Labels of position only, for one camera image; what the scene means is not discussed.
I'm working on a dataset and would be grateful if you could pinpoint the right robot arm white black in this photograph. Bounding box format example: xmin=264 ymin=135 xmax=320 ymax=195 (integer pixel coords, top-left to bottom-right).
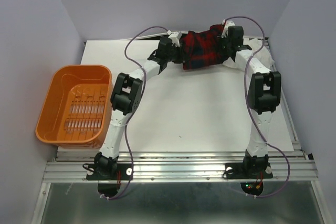
xmin=222 ymin=22 xmax=281 ymax=179

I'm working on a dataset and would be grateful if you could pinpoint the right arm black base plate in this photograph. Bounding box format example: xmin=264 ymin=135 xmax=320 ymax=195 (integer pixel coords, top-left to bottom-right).
xmin=222 ymin=163 xmax=273 ymax=180

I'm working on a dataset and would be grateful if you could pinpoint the orange plastic basket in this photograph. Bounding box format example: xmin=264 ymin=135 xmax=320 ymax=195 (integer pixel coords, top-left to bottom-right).
xmin=35 ymin=65 xmax=113 ymax=149

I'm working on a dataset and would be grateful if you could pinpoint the aluminium right side rail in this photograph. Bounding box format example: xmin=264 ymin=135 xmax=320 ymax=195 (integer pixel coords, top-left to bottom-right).
xmin=262 ymin=36 xmax=307 ymax=156

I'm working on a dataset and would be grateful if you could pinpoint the aluminium front rail frame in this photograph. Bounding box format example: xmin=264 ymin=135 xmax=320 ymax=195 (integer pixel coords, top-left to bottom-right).
xmin=43 ymin=150 xmax=318 ymax=183

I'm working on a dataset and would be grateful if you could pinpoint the white crumpled skirt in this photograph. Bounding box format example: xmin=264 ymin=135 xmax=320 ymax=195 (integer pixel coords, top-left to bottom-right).
xmin=223 ymin=37 xmax=275 ymax=69

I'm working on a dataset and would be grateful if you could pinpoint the red plaid skirt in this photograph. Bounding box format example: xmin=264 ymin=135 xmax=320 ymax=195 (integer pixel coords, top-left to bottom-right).
xmin=180 ymin=25 xmax=229 ymax=70

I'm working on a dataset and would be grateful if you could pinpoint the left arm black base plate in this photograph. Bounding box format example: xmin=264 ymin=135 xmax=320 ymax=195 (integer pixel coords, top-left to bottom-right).
xmin=82 ymin=163 xmax=133 ymax=181

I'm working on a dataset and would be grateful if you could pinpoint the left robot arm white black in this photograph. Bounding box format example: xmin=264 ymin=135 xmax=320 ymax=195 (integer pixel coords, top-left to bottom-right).
xmin=94 ymin=34 xmax=183 ymax=179

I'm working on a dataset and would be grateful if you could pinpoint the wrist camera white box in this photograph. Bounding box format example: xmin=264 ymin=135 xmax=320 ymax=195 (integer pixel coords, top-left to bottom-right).
xmin=167 ymin=30 xmax=183 ymax=47
xmin=221 ymin=20 xmax=235 ymax=38

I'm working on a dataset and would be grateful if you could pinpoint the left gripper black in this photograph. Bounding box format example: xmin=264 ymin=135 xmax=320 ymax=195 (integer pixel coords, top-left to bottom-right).
xmin=165 ymin=42 xmax=190 ymax=64

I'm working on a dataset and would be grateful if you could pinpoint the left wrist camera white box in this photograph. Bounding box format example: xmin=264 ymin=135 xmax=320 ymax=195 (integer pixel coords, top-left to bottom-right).
xmin=167 ymin=30 xmax=183 ymax=47

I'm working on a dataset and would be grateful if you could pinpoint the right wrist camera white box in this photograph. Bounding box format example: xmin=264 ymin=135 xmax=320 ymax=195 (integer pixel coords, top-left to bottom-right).
xmin=221 ymin=20 xmax=235 ymax=38

